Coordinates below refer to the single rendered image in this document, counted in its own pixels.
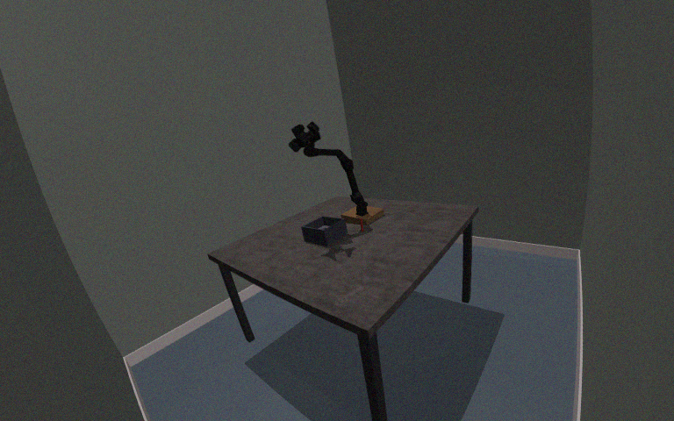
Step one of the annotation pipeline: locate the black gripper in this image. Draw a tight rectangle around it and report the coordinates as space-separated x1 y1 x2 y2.
289 122 319 152

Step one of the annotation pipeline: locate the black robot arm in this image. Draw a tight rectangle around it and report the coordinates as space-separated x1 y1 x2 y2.
291 124 369 216

